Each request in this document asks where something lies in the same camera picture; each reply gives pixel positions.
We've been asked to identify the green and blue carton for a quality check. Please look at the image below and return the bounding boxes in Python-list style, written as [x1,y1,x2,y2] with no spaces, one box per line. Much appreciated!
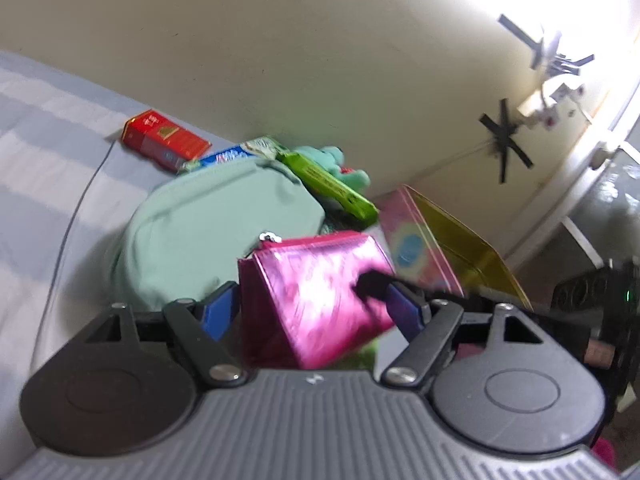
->
[181,136,291,174]

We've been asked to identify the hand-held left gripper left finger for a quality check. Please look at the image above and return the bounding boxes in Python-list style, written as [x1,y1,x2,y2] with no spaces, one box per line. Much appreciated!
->
[75,281,248,388]

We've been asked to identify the thin white cable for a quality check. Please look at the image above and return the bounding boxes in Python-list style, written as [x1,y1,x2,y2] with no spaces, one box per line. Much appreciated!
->
[30,140,116,366]

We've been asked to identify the teal plush toy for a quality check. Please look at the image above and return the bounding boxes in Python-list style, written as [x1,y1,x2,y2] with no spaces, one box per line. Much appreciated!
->
[295,146,372,194]

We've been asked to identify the white window frame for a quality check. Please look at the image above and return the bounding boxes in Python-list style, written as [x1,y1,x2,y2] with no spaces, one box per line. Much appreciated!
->
[505,92,640,272]

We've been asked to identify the black tape cross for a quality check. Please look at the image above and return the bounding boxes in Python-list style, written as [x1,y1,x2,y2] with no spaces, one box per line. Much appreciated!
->
[497,14,596,77]
[479,99,534,184]

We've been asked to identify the white wall adapter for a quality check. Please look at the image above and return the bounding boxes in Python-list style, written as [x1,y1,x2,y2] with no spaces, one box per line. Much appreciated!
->
[517,82,586,132]

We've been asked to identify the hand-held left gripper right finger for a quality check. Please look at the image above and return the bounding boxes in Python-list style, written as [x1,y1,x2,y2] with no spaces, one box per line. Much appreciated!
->
[352,269,548,388]

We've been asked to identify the mint green pouch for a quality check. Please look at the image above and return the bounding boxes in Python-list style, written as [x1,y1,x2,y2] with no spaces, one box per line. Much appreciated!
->
[112,157,326,313]

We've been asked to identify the pink tin box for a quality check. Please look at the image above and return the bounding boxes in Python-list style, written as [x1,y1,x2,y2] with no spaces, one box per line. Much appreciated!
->
[372,185,533,312]

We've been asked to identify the shiny pink pouch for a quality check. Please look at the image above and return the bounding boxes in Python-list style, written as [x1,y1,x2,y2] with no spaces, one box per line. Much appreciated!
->
[237,231,401,372]

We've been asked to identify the green snack packet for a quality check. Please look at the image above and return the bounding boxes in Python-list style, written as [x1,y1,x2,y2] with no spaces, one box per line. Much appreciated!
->
[276,152,380,226]

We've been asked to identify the red box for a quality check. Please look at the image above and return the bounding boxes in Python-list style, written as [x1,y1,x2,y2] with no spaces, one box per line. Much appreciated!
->
[119,109,212,171]

